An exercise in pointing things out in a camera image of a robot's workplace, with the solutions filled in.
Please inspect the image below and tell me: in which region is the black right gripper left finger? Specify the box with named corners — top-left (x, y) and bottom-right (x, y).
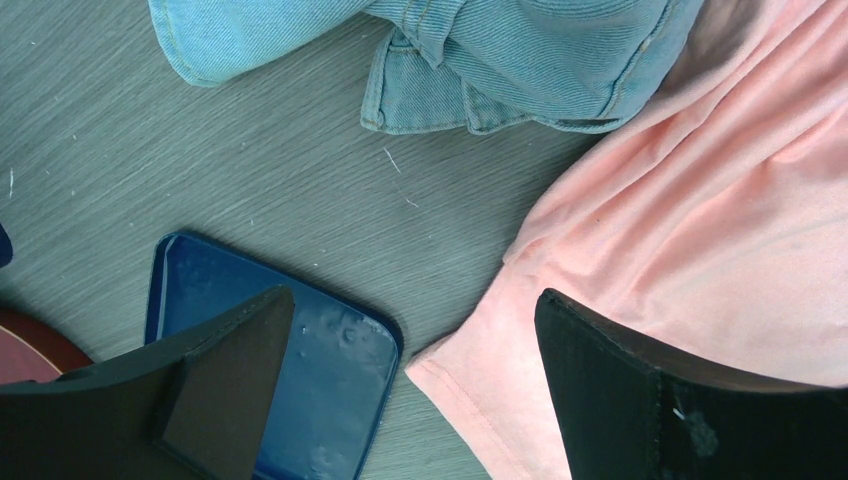
top-left (1, 286), bottom-right (294, 479)

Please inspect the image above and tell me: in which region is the red round tray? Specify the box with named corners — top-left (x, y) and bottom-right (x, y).
top-left (1, 308), bottom-right (93, 385)

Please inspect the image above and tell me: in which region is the light blue denim cloth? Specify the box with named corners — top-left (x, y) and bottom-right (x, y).
top-left (149, 0), bottom-right (702, 135)

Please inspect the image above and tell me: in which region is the blue chocolate tin box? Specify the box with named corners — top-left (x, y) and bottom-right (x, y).
top-left (0, 225), bottom-right (14, 268)

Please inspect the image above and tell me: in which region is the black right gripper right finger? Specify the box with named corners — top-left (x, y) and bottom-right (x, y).
top-left (534, 289), bottom-right (847, 479)

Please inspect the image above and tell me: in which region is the pink cloth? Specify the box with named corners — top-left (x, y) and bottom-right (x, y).
top-left (406, 1), bottom-right (847, 479)

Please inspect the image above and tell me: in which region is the blue tin lid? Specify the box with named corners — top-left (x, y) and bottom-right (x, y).
top-left (144, 232), bottom-right (403, 479)

